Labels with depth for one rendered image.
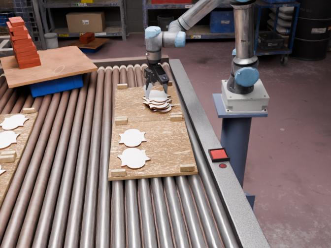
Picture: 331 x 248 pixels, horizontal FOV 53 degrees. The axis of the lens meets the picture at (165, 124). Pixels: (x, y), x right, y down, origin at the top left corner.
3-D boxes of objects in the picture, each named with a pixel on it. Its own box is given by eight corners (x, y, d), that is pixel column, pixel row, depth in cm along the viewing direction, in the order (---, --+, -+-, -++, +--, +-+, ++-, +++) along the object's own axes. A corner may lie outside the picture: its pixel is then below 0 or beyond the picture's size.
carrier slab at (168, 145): (183, 121, 167) (183, 119, 166) (198, 174, 132) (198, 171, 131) (113, 126, 164) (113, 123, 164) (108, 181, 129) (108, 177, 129)
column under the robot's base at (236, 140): (248, 192, 254) (263, 88, 210) (260, 232, 222) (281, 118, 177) (198, 193, 255) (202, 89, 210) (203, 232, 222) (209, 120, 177)
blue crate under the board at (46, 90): (71, 70, 228) (69, 56, 223) (84, 87, 204) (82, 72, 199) (24, 79, 216) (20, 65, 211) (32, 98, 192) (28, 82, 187)
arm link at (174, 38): (185, 26, 165) (163, 26, 166) (184, 34, 156) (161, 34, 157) (185, 42, 169) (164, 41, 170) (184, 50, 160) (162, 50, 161)
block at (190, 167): (194, 168, 132) (194, 163, 131) (195, 171, 131) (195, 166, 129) (179, 170, 132) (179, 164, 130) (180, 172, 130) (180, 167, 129)
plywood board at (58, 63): (76, 47, 239) (75, 45, 238) (98, 70, 201) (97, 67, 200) (0, 60, 219) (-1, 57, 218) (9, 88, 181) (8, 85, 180)
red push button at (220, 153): (223, 151, 145) (223, 149, 144) (227, 160, 140) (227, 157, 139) (210, 153, 145) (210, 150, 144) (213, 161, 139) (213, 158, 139)
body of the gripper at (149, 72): (157, 76, 179) (156, 54, 173) (164, 81, 172) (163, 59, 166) (144, 78, 176) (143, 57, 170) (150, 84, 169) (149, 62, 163)
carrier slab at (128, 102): (174, 86, 202) (174, 84, 202) (184, 120, 167) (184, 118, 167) (115, 90, 199) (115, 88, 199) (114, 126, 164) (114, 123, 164)
